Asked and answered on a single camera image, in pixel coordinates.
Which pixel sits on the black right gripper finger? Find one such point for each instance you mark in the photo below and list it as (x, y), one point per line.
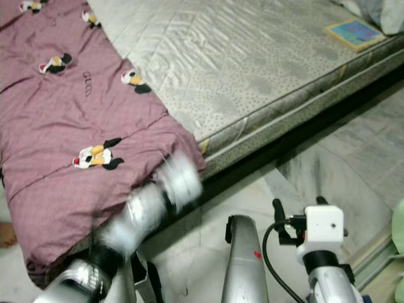
(278, 218)
(322, 201)

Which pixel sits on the pink cartoon print blanket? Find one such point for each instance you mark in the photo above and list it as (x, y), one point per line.
(57, 126)

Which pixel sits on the colourful children's book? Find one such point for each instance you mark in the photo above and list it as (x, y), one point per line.
(355, 33)

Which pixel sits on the white printed pillow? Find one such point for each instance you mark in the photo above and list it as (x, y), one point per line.
(379, 12)

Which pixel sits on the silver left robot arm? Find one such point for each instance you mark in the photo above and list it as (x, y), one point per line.
(139, 218)

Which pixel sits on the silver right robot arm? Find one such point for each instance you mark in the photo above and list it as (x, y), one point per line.
(334, 284)

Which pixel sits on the silver right robot leg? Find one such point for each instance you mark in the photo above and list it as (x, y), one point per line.
(246, 265)

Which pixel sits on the metal wardrobe floor track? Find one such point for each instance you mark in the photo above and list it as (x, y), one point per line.
(375, 265)

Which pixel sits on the grey patterned mattress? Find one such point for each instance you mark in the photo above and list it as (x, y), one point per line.
(240, 63)

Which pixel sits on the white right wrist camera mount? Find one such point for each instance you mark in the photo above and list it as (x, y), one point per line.
(322, 227)

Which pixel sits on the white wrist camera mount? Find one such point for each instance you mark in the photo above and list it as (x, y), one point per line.
(180, 183)
(322, 227)

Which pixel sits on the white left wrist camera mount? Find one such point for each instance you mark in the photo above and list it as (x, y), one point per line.
(180, 183)

